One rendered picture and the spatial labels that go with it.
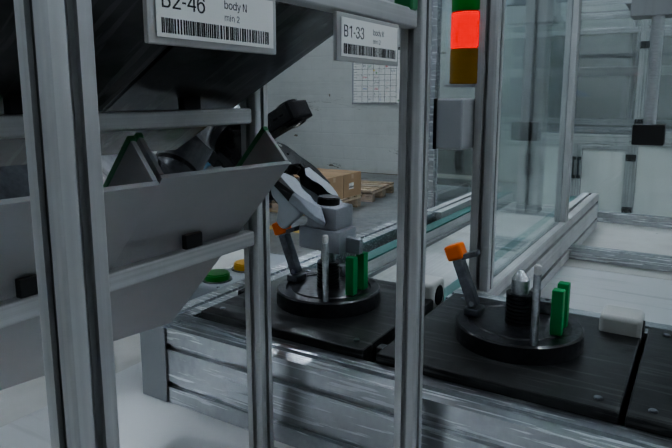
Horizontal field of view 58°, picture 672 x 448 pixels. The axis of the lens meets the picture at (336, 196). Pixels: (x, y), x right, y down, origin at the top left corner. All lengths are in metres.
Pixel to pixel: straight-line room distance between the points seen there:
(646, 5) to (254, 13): 1.42
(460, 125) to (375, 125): 8.89
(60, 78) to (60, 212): 0.05
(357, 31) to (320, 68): 9.82
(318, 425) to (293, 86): 9.93
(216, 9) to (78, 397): 0.18
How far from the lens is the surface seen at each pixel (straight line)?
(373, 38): 0.43
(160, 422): 0.80
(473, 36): 0.89
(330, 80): 10.12
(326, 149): 10.20
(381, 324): 0.75
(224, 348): 0.74
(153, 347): 0.82
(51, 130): 0.24
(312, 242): 0.80
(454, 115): 0.85
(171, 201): 0.49
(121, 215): 0.44
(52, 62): 0.24
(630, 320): 0.79
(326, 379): 0.66
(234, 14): 0.31
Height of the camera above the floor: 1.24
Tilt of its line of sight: 9 degrees down
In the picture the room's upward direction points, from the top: straight up
